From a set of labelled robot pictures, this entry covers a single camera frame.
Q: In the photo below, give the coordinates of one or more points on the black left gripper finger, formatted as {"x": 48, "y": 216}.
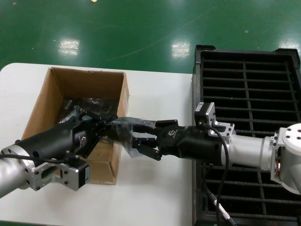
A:
{"x": 92, "y": 147}
{"x": 98, "y": 118}

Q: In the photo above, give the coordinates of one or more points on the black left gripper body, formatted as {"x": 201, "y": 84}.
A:
{"x": 51, "y": 141}

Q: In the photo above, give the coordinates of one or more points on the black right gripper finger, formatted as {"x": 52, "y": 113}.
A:
{"x": 145, "y": 146}
{"x": 167, "y": 123}

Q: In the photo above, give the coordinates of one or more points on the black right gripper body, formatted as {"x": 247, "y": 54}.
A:
{"x": 192, "y": 143}

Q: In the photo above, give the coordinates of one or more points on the translucent grey antistatic bag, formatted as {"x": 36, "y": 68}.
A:
{"x": 128, "y": 148}

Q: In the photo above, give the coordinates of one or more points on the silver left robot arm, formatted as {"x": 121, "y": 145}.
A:
{"x": 11, "y": 169}

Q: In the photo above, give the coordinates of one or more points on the bagged graphics card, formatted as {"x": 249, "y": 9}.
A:
{"x": 98, "y": 104}

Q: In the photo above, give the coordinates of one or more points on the open brown cardboard box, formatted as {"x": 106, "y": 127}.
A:
{"x": 70, "y": 80}

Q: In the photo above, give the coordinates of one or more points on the black slotted divider container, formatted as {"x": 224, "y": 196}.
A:
{"x": 196, "y": 82}

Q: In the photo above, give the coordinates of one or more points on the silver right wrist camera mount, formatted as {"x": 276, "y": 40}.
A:
{"x": 207, "y": 113}

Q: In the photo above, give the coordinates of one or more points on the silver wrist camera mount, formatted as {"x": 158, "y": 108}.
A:
{"x": 70, "y": 176}
{"x": 207, "y": 113}

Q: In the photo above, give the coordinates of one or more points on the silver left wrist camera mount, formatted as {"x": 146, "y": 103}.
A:
{"x": 70, "y": 176}

